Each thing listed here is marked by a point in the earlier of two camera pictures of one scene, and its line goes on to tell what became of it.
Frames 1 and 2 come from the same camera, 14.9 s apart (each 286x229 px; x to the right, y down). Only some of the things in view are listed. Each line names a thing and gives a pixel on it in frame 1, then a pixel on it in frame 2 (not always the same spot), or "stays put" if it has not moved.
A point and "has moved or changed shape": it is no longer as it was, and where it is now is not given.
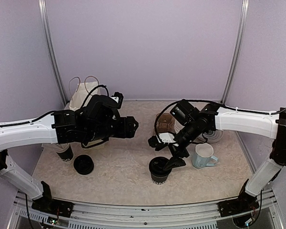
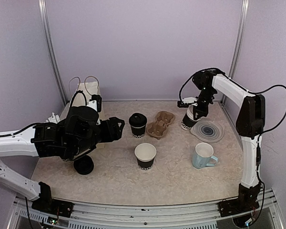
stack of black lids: [83, 164] stays put
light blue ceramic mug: [202, 156] stays put
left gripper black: [127, 129] → [116, 133]
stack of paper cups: [178, 127] has moved or changed shape
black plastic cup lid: [156, 166] → [137, 120]
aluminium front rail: [189, 216] stays put
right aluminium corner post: [244, 15] stays put
